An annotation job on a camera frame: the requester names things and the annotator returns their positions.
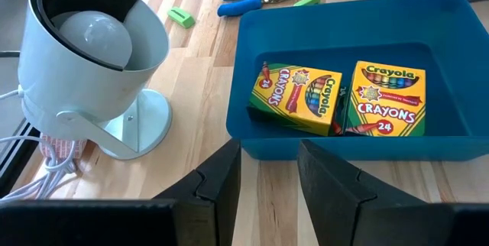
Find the blue plastic bin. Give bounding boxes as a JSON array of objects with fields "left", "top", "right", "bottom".
[{"left": 225, "top": 0, "right": 489, "bottom": 162}]

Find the yellow green crayon box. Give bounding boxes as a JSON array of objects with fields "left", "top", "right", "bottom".
[
  {"left": 247, "top": 61, "right": 344, "bottom": 138},
  {"left": 342, "top": 60, "right": 427, "bottom": 138}
]

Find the blue-handled metal hole punch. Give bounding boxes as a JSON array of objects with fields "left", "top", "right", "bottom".
[{"left": 216, "top": 0, "right": 298, "bottom": 18}]

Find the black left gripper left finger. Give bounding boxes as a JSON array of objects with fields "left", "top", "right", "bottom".
[{"left": 152, "top": 138, "right": 242, "bottom": 246}]

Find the white desk lamp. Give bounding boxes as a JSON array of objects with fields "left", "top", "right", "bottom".
[{"left": 17, "top": 0, "right": 173, "bottom": 161}]

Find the white lamp cord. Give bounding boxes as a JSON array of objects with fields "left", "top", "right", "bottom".
[{"left": 0, "top": 87, "right": 79, "bottom": 203}]

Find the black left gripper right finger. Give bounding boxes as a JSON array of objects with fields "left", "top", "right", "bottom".
[{"left": 296, "top": 139, "right": 455, "bottom": 246}]

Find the white red-print cord tag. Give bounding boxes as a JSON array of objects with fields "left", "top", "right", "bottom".
[{"left": 39, "top": 133, "right": 89, "bottom": 161}]

